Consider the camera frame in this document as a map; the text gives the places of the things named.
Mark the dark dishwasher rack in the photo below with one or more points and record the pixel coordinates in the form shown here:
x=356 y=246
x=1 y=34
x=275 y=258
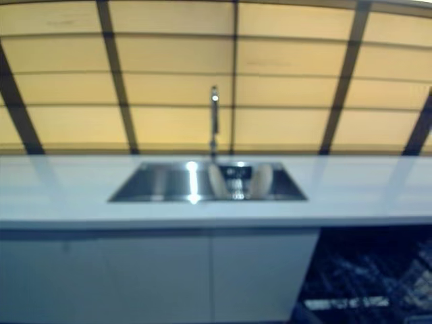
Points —
x=371 y=270

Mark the beige plate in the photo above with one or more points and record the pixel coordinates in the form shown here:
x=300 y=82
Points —
x=261 y=180
x=216 y=182

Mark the chrome kitchen faucet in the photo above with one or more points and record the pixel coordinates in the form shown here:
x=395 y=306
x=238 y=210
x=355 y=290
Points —
x=214 y=121

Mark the stainless steel kitchen sink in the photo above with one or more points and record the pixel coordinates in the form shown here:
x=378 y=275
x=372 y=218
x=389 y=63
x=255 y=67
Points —
x=162 y=184

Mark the yellow window blind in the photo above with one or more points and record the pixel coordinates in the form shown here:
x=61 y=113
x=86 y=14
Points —
x=216 y=74

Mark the white cabinet door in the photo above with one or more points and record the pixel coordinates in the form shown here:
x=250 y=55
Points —
x=260 y=276
x=101 y=276

